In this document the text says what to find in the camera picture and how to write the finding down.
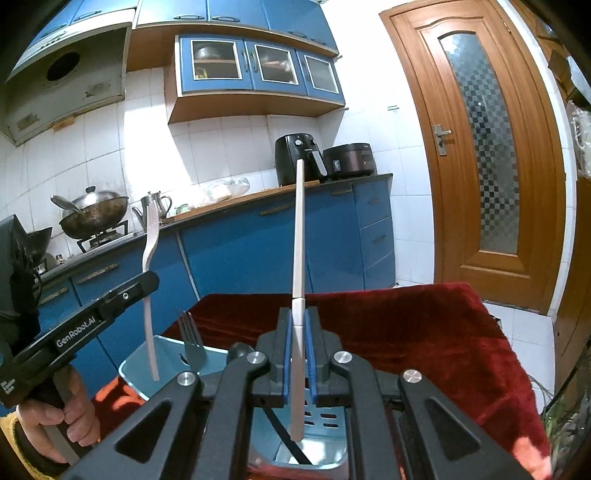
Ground steel fork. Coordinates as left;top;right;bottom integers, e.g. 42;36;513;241
177;312;206;373

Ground person's left hand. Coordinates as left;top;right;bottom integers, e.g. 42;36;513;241
16;366;100;464

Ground wooden door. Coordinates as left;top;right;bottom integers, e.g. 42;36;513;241
381;1;565;314

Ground black air fryer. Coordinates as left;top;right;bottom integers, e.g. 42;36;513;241
274;133;329;186

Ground blue wall cabinet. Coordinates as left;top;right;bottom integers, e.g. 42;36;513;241
164;35;346;124

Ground range hood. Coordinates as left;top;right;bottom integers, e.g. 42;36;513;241
1;24;130;146

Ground steel kettle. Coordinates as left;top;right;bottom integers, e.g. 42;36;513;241
131;192;172;231

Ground red floral blanket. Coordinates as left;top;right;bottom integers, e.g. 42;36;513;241
92;283;552;479

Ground dark rice cooker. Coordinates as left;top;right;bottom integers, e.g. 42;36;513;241
322;143;377;180

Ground wok with lid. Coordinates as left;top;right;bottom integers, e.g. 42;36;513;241
50;185;128;240

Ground blue base cabinets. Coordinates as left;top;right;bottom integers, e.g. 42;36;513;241
0;173;398;416

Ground black spoon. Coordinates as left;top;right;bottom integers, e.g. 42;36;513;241
225;341;313;466

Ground yellow sleeve forearm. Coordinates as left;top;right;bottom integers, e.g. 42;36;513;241
1;412;69;480

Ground white chopstick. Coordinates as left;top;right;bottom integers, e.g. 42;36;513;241
290;160;305;442

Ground light blue utensil box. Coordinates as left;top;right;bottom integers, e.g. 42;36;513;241
119;334;349;479

